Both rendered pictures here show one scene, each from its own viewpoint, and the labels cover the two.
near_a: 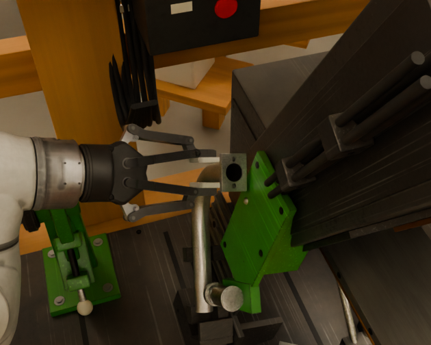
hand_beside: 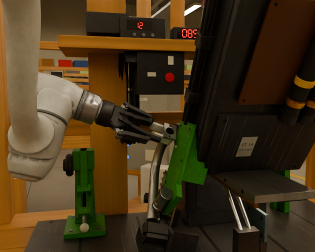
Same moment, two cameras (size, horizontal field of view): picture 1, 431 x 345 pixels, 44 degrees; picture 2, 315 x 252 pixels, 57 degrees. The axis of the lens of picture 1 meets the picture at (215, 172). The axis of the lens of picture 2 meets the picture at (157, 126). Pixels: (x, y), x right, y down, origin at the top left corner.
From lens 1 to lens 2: 0.58 m
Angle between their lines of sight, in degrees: 41
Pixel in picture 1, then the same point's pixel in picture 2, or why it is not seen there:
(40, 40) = not seen: hidden behind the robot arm
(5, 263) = (58, 125)
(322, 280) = (226, 236)
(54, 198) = (86, 107)
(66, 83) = not seen: hidden behind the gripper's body
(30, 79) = (84, 128)
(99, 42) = (117, 101)
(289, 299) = (205, 241)
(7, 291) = (55, 129)
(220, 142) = not seen: outside the picture
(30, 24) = (91, 88)
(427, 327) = (275, 188)
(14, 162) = (74, 86)
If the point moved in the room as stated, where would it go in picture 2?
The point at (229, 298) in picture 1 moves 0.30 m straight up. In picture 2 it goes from (165, 191) to (165, 79)
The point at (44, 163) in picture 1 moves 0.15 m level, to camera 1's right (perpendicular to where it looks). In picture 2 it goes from (86, 92) to (140, 92)
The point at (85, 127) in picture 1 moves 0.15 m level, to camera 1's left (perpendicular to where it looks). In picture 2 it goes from (104, 146) to (66, 145)
